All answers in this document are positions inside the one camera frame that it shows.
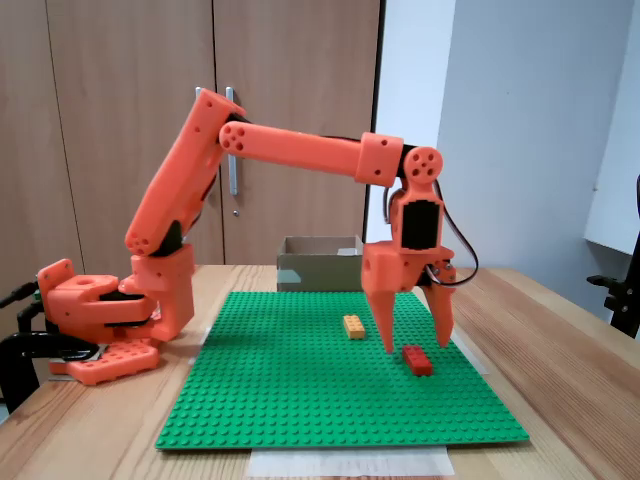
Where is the red lego block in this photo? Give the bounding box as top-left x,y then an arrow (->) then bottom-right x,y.
402,344 -> 434,377

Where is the yellow lego block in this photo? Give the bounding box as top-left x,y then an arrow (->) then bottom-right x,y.
342,314 -> 367,341

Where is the brown cardboard box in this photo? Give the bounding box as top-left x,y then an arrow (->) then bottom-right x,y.
276,234 -> 369,294

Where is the green lego baseplate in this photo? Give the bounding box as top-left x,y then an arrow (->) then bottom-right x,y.
154,289 -> 531,451

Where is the masking tape strip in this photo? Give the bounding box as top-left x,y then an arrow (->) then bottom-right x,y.
187,324 -> 214,366
248,446 -> 456,479
447,327 -> 491,376

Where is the black stand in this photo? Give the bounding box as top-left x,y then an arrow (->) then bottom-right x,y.
587,173 -> 640,342

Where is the white panel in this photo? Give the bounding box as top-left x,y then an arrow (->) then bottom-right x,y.
583,0 -> 640,257

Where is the wooden cabinet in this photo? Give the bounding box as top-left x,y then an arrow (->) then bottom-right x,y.
0,0 -> 387,281

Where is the black table clamp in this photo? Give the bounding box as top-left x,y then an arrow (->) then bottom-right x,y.
0,299 -> 104,414

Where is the gripper motor cable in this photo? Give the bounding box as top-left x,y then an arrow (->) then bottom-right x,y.
382,182 -> 480,289

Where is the black base cable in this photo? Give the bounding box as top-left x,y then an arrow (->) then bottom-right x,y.
0,281 -> 40,309

